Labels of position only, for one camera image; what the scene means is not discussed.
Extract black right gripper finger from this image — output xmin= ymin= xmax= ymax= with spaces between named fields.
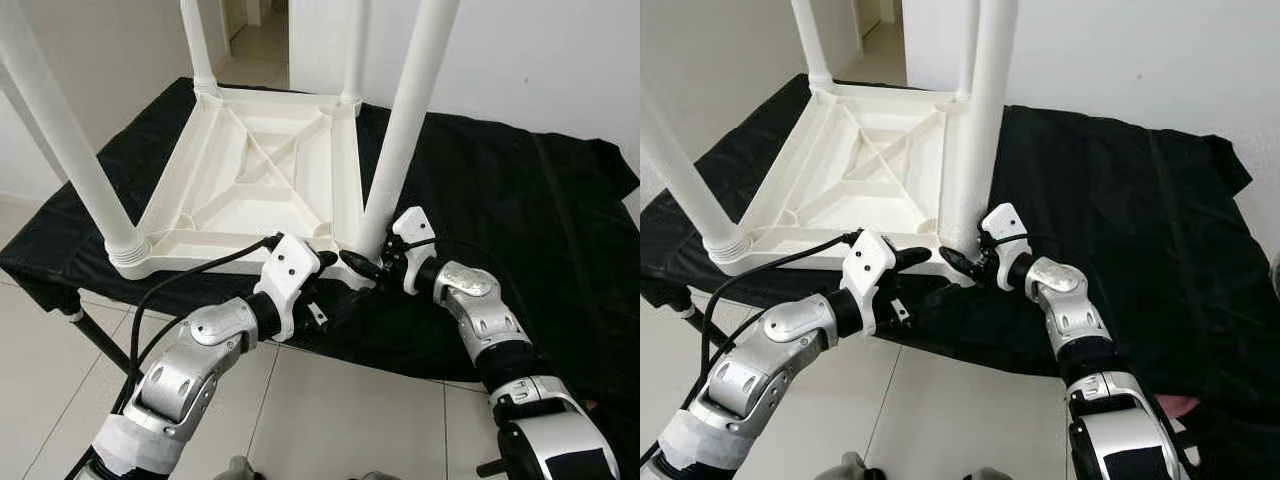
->
xmin=938 ymin=246 xmax=983 ymax=284
xmin=340 ymin=250 xmax=386 ymax=283

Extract white plastic table top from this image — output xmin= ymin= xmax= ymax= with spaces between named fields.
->
xmin=110 ymin=85 xmax=376 ymax=291
xmin=715 ymin=82 xmax=976 ymax=281

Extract black table cloth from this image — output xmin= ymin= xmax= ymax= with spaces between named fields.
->
xmin=640 ymin=72 xmax=1280 ymax=471
xmin=0 ymin=75 xmax=640 ymax=471

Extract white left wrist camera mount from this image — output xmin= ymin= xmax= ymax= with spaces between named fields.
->
xmin=258 ymin=232 xmax=323 ymax=343
xmin=842 ymin=228 xmax=898 ymax=338

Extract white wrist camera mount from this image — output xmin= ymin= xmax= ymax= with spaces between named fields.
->
xmin=842 ymin=228 xmax=898 ymax=338
xmin=258 ymin=232 xmax=323 ymax=343
xmin=980 ymin=202 xmax=1031 ymax=291
xmin=390 ymin=205 xmax=438 ymax=296

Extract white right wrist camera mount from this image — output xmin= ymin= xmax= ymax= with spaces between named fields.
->
xmin=980 ymin=202 xmax=1031 ymax=291
xmin=390 ymin=205 xmax=438 ymax=296

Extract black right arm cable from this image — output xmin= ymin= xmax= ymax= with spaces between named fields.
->
xmin=405 ymin=233 xmax=521 ymax=291
xmin=990 ymin=230 xmax=1101 ymax=291

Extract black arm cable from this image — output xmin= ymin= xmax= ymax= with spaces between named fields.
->
xmin=405 ymin=233 xmax=521 ymax=291
xmin=65 ymin=233 xmax=286 ymax=476
xmin=640 ymin=230 xmax=863 ymax=471
xmin=990 ymin=230 xmax=1101 ymax=291

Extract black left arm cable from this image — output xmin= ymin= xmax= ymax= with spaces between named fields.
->
xmin=640 ymin=230 xmax=863 ymax=471
xmin=65 ymin=233 xmax=286 ymax=476

